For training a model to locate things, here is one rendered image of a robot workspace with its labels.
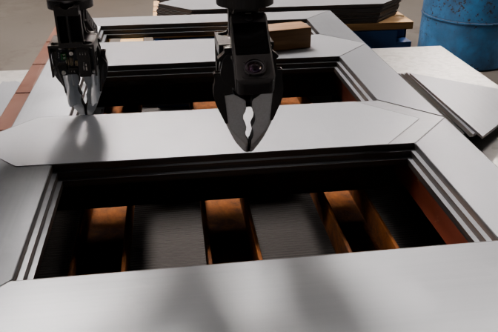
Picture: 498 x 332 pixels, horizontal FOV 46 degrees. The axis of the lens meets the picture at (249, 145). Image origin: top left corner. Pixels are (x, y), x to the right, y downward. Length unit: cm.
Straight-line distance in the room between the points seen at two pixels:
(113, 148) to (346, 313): 48
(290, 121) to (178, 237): 37
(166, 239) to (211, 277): 58
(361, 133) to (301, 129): 10
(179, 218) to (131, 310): 68
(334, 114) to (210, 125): 22
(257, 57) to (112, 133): 38
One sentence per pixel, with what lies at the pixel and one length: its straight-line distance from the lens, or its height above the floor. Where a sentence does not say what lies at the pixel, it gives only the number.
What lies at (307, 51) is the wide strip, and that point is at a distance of 138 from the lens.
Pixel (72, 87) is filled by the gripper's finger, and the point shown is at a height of 90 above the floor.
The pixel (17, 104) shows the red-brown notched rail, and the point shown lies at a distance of 121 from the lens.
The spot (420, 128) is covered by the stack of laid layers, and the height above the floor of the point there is 85.
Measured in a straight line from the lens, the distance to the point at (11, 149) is 98.
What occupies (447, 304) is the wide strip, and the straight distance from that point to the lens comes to 65.
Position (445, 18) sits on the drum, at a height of 32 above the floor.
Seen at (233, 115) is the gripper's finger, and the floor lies 95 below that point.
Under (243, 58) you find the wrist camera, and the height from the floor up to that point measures 105.
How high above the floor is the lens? 126
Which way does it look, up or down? 27 degrees down
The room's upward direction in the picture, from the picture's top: straight up
